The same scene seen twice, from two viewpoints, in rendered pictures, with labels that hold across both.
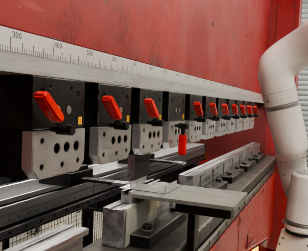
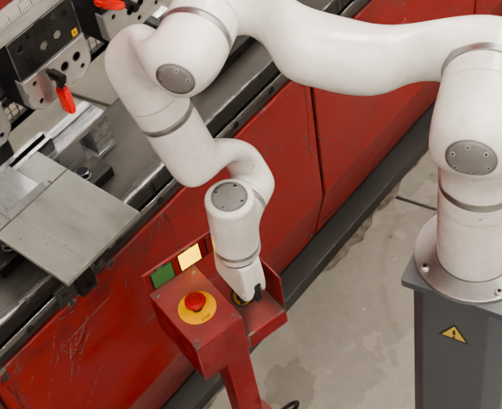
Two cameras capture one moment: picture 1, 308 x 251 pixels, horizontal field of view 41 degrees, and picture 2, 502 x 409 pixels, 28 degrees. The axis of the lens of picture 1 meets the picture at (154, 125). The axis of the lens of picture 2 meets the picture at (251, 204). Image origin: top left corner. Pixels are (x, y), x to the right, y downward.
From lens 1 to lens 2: 145 cm
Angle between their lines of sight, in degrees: 52
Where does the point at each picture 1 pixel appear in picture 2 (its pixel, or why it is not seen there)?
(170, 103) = (16, 58)
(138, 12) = not seen: outside the picture
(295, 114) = (172, 144)
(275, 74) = (122, 94)
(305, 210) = (222, 245)
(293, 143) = (179, 176)
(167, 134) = (27, 98)
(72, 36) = not seen: outside the picture
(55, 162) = not seen: outside the picture
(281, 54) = (123, 67)
